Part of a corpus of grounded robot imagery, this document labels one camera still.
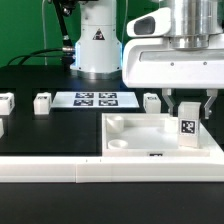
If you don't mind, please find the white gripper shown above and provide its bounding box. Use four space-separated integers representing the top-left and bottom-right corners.
122 36 224 119

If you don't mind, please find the white square tabletop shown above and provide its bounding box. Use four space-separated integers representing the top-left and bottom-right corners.
102 113 211 157

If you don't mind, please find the white part at left edge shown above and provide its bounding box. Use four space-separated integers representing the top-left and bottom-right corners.
0 118 4 139

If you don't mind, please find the white L-shaped fence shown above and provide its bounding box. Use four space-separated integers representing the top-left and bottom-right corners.
0 128 224 183

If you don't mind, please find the white marker base plate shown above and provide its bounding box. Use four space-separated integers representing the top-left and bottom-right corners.
52 92 139 108

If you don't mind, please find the black cable bundle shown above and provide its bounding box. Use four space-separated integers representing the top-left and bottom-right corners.
7 46 76 66

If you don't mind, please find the white thin cable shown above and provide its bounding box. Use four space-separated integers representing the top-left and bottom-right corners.
41 0 48 66

